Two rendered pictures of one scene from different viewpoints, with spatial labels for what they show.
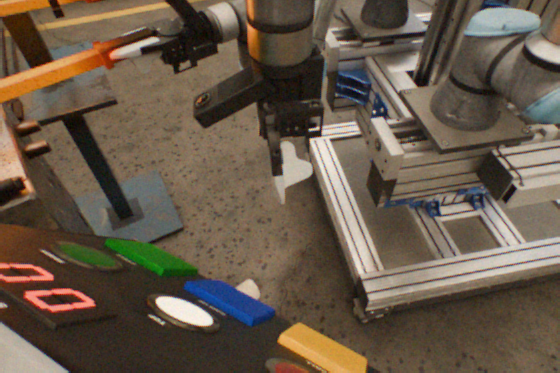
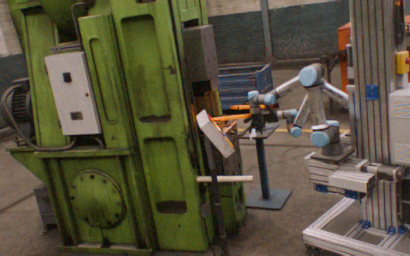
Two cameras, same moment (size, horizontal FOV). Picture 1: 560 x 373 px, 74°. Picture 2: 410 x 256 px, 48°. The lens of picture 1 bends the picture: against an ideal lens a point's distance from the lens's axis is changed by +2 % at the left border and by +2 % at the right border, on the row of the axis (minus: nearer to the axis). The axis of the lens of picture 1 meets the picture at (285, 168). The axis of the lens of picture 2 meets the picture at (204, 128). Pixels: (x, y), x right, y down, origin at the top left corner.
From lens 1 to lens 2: 3.03 m
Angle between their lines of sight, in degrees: 57
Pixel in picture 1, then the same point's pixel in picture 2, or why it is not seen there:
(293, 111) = (254, 122)
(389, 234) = (338, 226)
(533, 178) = (337, 176)
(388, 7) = not seen: hidden behind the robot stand
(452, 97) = not seen: hidden behind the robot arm
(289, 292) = (293, 240)
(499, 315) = not seen: outside the picture
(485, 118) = (326, 151)
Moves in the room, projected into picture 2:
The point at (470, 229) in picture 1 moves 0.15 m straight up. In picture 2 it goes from (375, 239) to (374, 220)
